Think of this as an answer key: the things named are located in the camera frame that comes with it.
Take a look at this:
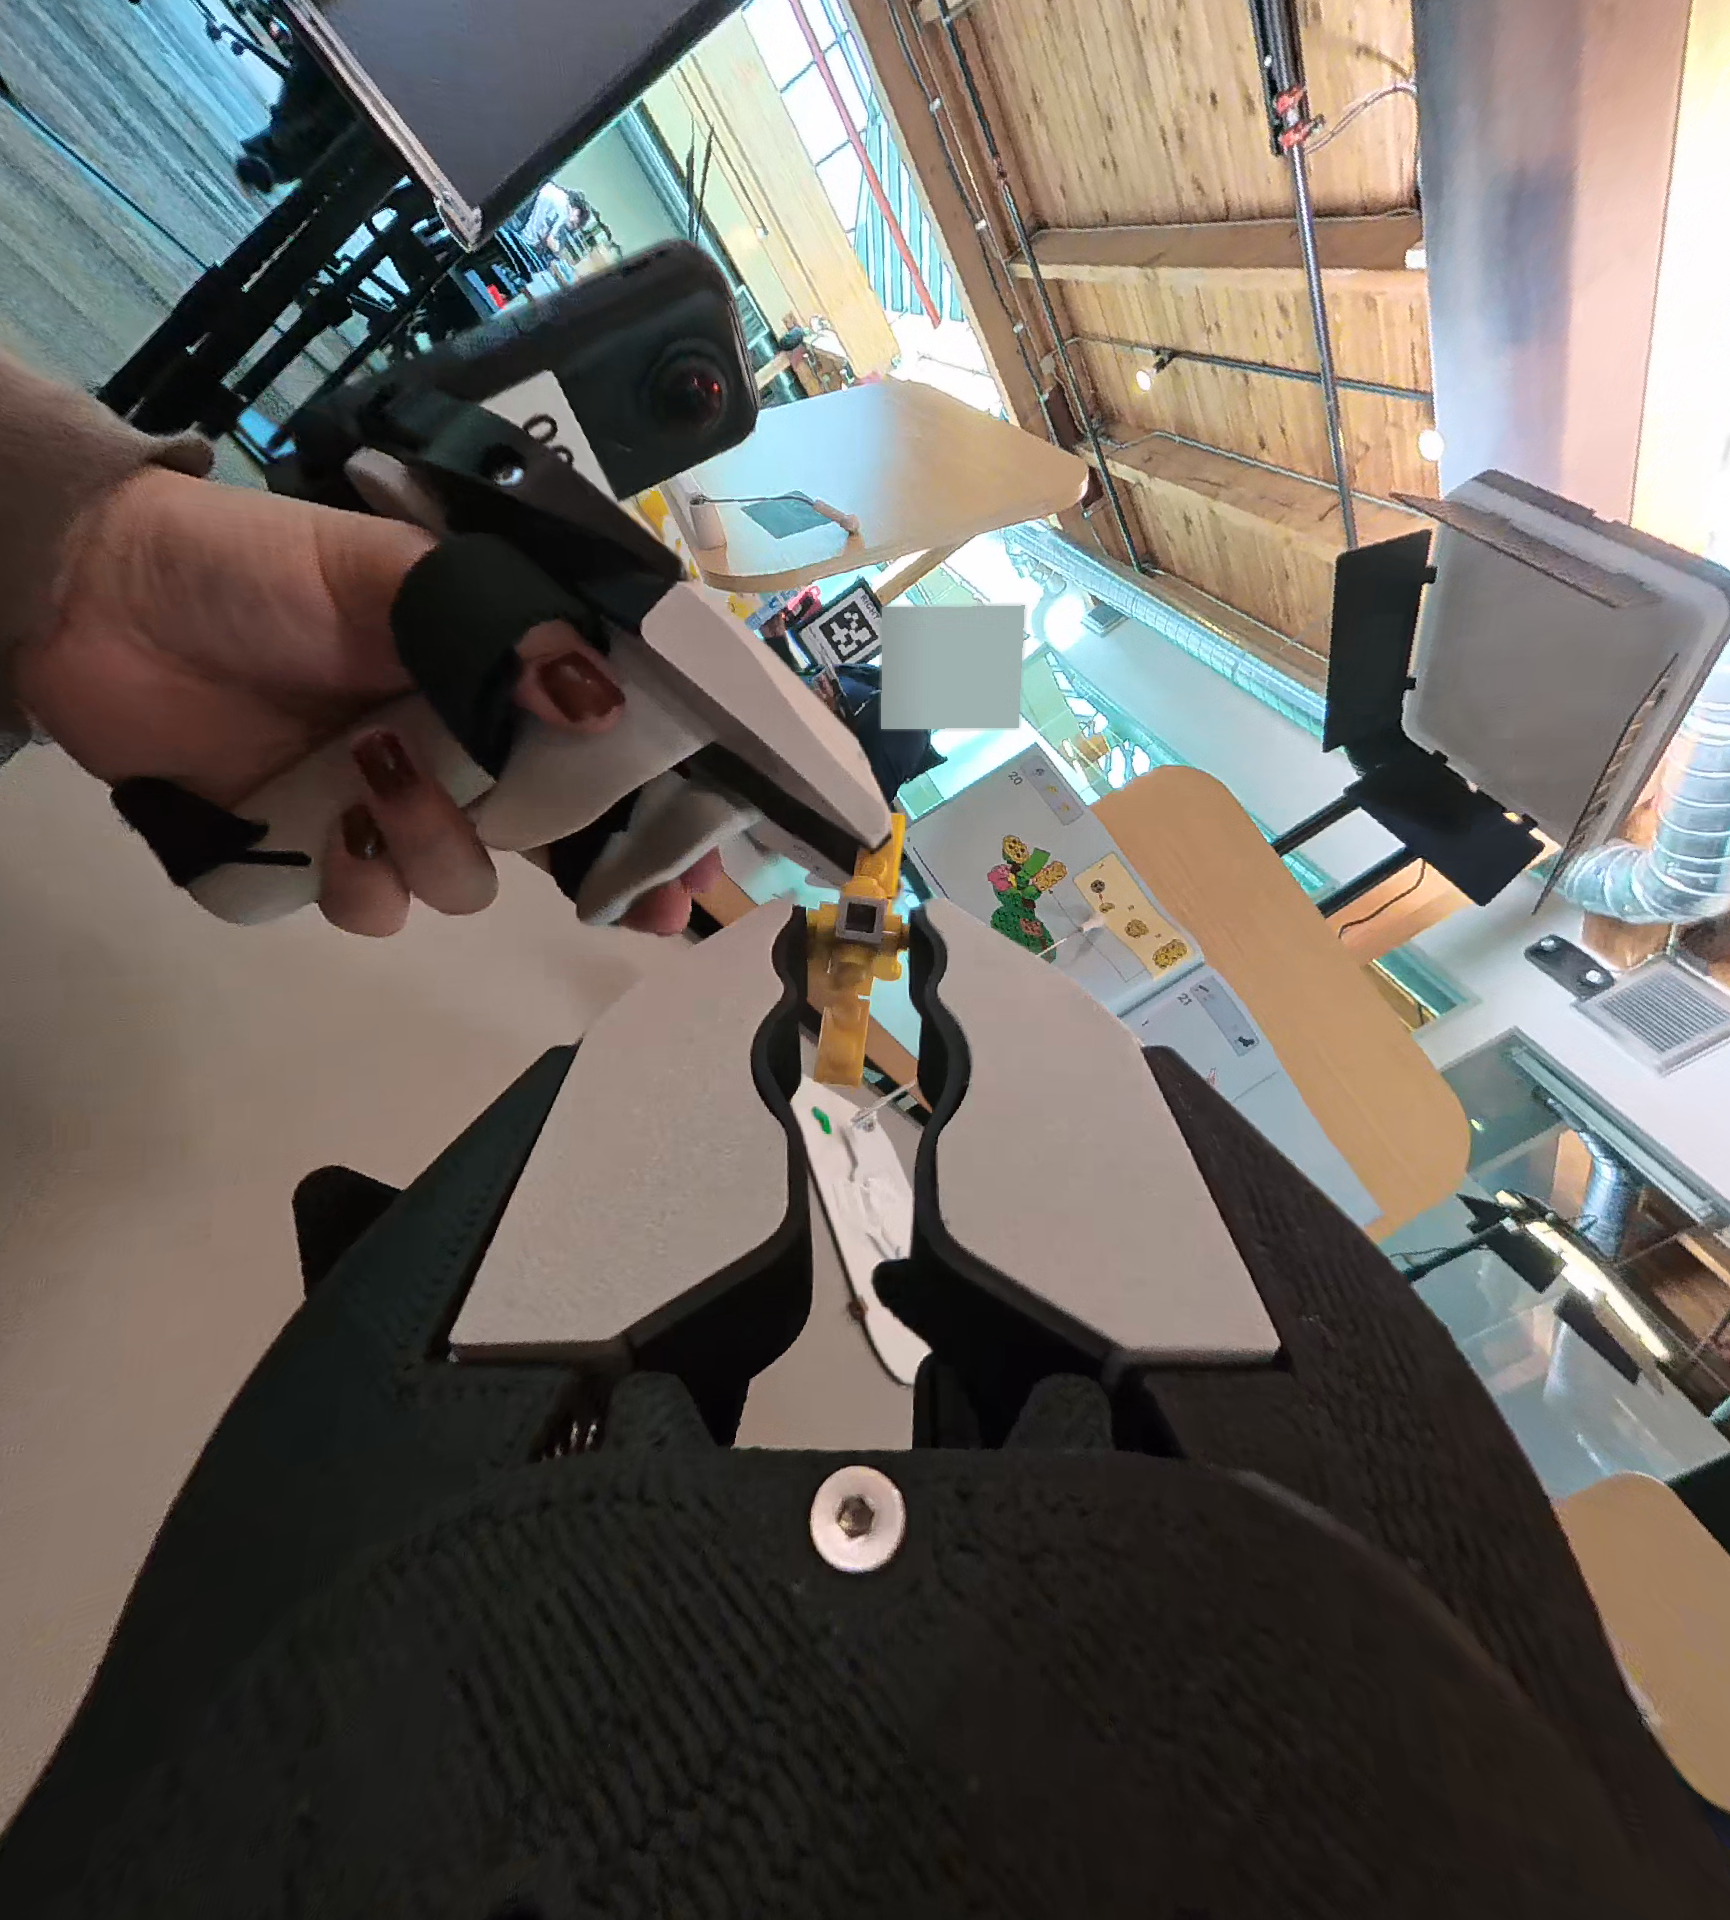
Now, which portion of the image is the white light panel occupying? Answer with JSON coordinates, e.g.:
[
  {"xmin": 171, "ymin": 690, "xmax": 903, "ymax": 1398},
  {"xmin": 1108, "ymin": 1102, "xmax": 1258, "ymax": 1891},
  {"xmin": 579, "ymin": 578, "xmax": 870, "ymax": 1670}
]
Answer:
[{"xmin": 1322, "ymin": 472, "xmax": 1730, "ymax": 902}]

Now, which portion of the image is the printed tag marker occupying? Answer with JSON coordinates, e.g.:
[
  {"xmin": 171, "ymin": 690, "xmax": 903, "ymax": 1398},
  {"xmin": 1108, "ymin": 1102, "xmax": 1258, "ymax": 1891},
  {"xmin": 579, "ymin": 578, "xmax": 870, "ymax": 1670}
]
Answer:
[{"xmin": 804, "ymin": 584, "xmax": 891, "ymax": 670}]

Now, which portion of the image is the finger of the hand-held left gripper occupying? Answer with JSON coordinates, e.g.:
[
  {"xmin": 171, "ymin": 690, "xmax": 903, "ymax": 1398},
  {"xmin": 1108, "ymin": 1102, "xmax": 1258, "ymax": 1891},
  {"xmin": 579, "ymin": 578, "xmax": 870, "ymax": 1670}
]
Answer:
[{"xmin": 636, "ymin": 584, "xmax": 905, "ymax": 883}]

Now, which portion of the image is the person's left hand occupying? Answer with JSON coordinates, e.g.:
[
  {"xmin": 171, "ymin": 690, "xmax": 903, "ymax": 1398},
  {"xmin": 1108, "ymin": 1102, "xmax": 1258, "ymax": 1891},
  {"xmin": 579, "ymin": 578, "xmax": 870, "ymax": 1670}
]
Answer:
[{"xmin": 16, "ymin": 463, "xmax": 731, "ymax": 943}]

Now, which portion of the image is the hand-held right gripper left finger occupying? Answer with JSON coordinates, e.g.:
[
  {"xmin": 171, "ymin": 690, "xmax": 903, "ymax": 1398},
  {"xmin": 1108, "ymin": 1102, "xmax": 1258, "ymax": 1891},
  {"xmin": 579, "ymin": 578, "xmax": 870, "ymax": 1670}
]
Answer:
[{"xmin": 445, "ymin": 899, "xmax": 820, "ymax": 1363}]

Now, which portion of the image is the person's left forearm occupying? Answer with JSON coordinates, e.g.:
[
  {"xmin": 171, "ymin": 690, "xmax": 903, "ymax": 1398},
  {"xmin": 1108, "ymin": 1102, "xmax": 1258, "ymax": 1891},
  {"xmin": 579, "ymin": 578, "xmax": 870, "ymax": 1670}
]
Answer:
[{"xmin": 0, "ymin": 276, "xmax": 215, "ymax": 751}]

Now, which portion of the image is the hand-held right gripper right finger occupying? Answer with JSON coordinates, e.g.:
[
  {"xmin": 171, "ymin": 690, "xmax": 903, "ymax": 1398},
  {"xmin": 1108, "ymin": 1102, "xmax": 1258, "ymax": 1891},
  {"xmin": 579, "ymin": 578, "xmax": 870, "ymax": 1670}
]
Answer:
[{"xmin": 907, "ymin": 899, "xmax": 1289, "ymax": 1367}]

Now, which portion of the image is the brick instruction booklet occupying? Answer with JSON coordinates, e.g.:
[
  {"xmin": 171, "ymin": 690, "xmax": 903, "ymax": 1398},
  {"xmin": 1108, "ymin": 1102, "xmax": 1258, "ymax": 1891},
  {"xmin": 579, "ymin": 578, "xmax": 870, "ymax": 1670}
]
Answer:
[{"xmin": 899, "ymin": 771, "xmax": 1384, "ymax": 1223}]

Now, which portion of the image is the wooden booklet stand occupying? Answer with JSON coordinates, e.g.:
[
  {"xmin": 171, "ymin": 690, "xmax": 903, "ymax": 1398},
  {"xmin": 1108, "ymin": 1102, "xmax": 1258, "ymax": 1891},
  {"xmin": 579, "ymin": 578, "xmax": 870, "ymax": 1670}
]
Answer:
[{"xmin": 1090, "ymin": 764, "xmax": 1474, "ymax": 1247}]

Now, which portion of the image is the tan wooden board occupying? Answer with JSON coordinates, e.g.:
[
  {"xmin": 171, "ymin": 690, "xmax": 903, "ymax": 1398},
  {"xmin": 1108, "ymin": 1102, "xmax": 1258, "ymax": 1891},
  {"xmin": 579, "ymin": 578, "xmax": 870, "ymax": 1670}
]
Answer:
[{"xmin": 1554, "ymin": 1470, "xmax": 1730, "ymax": 1817}]

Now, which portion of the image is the tan wooden table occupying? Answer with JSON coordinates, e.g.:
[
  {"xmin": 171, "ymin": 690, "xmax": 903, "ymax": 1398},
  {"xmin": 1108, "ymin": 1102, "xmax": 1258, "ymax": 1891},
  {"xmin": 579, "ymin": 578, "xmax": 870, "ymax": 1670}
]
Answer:
[{"xmin": 671, "ymin": 374, "xmax": 1092, "ymax": 593}]

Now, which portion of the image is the yellow brick assembly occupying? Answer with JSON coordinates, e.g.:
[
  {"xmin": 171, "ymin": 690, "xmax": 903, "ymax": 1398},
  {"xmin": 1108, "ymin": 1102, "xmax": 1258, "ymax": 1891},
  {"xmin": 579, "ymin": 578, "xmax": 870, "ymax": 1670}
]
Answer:
[{"xmin": 800, "ymin": 813, "xmax": 913, "ymax": 1089}]

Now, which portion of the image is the air vent grille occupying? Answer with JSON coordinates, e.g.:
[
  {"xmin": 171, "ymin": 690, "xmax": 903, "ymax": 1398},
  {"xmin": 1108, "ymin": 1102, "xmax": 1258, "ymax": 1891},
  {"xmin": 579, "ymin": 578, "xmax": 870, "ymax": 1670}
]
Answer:
[{"xmin": 1570, "ymin": 959, "xmax": 1730, "ymax": 1073}]

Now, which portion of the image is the large black screen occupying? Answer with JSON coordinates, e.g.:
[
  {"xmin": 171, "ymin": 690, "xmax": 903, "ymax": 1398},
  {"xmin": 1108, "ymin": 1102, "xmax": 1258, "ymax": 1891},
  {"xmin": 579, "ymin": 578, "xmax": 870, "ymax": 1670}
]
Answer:
[{"xmin": 281, "ymin": 0, "xmax": 749, "ymax": 250}]

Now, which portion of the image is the silver air duct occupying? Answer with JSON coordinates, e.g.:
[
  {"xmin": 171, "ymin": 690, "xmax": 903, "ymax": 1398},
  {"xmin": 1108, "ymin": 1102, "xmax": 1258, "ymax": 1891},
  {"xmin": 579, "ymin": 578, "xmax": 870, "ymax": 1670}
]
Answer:
[{"xmin": 1546, "ymin": 134, "xmax": 1730, "ymax": 924}]

